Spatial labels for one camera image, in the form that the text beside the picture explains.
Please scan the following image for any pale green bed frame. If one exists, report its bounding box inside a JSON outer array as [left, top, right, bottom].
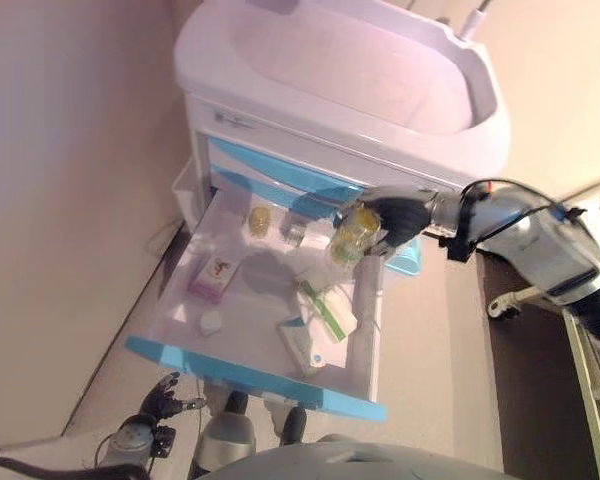
[[559, 299, 600, 480]]

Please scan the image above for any dark brown rug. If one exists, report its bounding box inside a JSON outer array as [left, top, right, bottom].
[[479, 247, 586, 480]]

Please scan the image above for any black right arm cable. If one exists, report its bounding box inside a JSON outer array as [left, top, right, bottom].
[[457, 178, 589, 264]]

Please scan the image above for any grey robot torso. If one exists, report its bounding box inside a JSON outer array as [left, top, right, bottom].
[[194, 434, 506, 480]]

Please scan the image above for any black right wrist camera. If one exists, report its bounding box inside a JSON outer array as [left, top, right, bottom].
[[447, 234, 475, 262]]

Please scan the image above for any silver left robot leg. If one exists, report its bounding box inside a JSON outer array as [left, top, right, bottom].
[[194, 389, 259, 466]]

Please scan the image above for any white blue medicine box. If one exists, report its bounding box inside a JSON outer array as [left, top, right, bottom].
[[276, 316, 327, 377]]

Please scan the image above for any pink white medicine box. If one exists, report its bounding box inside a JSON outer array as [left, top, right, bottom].
[[188, 253, 241, 302]]

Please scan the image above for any white cart side bin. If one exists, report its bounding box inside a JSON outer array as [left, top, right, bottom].
[[170, 158, 202, 222]]

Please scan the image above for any blue fronted cart drawer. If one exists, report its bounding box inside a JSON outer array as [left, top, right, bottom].
[[205, 137, 371, 199], [208, 167, 369, 217], [124, 185, 389, 421]]

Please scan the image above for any white green medicine packet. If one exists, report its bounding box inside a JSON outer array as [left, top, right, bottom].
[[293, 272, 360, 347]]

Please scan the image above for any white medical cart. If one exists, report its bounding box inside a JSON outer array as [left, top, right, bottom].
[[170, 0, 512, 406]]

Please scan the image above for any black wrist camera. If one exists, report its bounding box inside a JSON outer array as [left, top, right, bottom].
[[151, 424, 177, 459], [447, 234, 475, 262]]

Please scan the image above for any dark right robot hand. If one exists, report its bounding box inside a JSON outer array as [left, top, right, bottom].
[[359, 184, 439, 259]]

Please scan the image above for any white bed caster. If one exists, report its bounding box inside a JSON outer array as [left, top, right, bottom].
[[487, 283, 551, 321]]

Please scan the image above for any dark left robot hand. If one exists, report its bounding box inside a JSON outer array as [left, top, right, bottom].
[[138, 372, 206, 421]]

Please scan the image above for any teal plastic waste bin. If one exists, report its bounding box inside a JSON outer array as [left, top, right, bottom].
[[383, 235, 425, 277]]

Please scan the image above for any yellow clear pill jar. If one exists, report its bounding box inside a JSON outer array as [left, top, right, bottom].
[[248, 207, 274, 236], [328, 203, 381, 266]]

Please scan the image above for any white cylindrical pole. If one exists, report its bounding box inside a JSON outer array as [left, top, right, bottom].
[[458, 0, 496, 41]]

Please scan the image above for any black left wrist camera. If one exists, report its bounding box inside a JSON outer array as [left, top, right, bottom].
[[151, 424, 177, 459]]

